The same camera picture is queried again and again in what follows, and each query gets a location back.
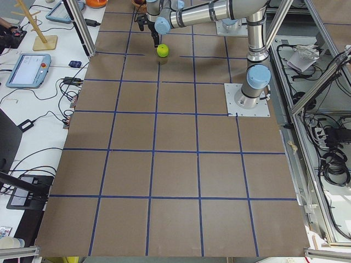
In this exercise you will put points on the black monitor stand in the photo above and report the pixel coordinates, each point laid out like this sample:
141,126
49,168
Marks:
26,188

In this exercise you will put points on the blue teach pendant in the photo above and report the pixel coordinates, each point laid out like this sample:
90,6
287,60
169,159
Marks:
59,14
29,71

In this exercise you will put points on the aluminium frame post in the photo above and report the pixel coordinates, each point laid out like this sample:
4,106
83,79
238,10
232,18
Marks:
80,26

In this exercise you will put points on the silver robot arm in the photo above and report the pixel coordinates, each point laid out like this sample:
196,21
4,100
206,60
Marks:
163,16
230,24

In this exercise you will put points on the orange bowl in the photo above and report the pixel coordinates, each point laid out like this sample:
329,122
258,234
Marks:
96,3

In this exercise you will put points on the woven wicker basket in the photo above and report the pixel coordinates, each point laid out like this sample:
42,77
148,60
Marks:
138,3

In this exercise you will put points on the small dark blue device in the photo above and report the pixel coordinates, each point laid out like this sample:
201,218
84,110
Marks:
75,64

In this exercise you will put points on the far blue teach pendant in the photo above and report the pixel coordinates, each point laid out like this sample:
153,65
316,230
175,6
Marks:
59,14

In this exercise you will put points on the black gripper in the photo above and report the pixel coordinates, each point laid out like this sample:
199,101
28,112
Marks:
152,28

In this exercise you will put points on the wooden mug tree stand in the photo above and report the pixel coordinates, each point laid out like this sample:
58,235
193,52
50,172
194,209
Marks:
41,42

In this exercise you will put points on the green apple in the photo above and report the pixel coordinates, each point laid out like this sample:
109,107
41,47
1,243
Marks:
162,50

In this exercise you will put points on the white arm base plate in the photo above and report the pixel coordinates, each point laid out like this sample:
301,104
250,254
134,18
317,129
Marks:
239,105

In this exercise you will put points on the near blue teach pendant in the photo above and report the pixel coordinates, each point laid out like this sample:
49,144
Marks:
29,71

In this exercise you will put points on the crumpled white paper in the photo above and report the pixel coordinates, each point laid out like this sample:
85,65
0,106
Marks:
303,57

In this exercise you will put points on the black power adapter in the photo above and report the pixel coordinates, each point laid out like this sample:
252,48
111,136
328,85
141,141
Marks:
92,23

